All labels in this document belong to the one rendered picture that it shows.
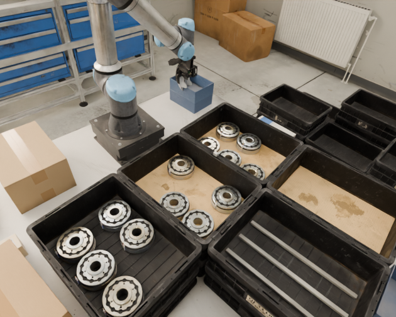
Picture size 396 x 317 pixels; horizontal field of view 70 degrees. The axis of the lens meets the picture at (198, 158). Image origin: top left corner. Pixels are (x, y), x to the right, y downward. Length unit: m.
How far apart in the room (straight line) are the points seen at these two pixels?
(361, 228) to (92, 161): 1.10
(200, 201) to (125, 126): 0.49
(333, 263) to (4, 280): 0.92
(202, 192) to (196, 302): 0.35
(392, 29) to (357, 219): 2.81
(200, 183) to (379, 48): 3.04
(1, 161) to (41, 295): 0.57
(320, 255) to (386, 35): 3.02
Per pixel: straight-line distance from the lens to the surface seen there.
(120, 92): 1.19
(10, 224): 1.27
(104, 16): 1.22
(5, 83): 2.72
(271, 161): 1.19
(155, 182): 1.06
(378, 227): 1.16
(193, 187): 1.05
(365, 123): 2.22
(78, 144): 1.47
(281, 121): 2.00
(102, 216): 0.97
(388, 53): 3.77
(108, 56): 1.28
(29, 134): 1.35
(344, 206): 1.15
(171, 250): 0.91
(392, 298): 1.20
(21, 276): 0.94
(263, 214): 1.01
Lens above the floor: 1.64
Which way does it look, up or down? 45 degrees down
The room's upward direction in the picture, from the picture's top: 4 degrees clockwise
